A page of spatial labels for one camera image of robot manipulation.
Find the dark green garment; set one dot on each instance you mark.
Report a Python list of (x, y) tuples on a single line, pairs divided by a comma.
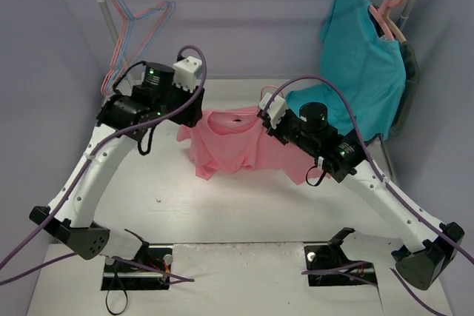
[(413, 78)]

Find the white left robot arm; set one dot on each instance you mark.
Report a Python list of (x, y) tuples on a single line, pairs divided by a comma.
[(169, 93)]

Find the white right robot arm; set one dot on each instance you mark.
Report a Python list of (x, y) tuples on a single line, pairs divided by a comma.
[(423, 247)]

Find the thick beige hanger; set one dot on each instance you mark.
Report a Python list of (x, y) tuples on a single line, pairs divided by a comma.
[(400, 31)]

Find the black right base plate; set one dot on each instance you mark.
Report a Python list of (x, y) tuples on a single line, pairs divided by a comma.
[(328, 266)]

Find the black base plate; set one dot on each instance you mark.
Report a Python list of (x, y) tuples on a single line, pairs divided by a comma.
[(118, 276), (328, 266)]

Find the teal t shirt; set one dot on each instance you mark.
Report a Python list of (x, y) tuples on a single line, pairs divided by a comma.
[(367, 70)]

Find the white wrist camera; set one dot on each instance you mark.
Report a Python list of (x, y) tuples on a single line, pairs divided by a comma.
[(276, 111), (186, 73)]

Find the thick pink hanger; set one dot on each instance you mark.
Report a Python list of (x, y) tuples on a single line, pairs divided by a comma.
[(377, 15)]

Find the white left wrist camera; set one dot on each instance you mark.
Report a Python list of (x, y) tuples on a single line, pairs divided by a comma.
[(186, 73)]

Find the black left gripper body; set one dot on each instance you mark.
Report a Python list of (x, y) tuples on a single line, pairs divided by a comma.
[(190, 107)]

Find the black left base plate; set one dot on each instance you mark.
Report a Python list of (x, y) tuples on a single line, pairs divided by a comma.
[(118, 276)]

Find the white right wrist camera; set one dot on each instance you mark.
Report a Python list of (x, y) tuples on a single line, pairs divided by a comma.
[(276, 111)]

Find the pink t shirt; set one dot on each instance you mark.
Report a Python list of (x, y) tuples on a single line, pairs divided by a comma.
[(231, 140)]

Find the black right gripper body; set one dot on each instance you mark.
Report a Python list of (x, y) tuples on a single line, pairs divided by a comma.
[(269, 128)]

